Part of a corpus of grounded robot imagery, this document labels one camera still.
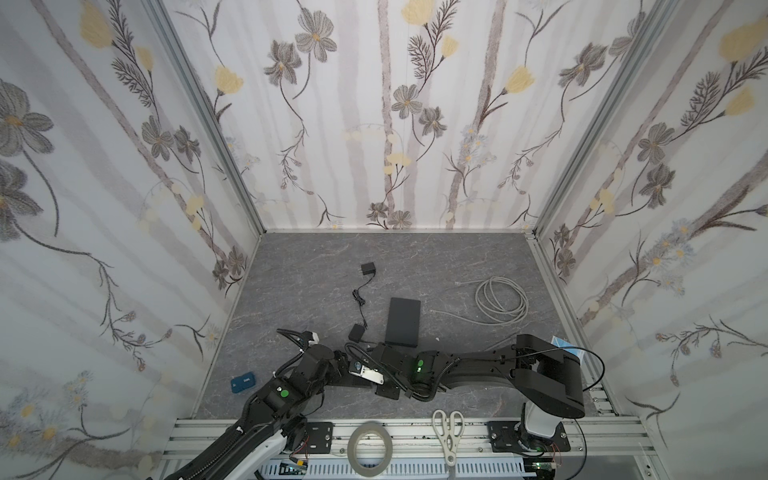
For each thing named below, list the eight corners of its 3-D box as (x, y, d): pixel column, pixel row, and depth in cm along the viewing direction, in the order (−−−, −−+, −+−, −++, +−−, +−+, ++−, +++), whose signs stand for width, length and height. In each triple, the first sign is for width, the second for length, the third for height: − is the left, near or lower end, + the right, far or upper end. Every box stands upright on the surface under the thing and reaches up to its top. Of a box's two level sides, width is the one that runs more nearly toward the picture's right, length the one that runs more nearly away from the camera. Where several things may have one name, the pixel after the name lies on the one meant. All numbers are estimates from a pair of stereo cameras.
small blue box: (235, 393, 83) (231, 390, 81) (234, 382, 85) (230, 379, 83) (256, 384, 85) (253, 382, 83) (255, 374, 86) (252, 371, 84)
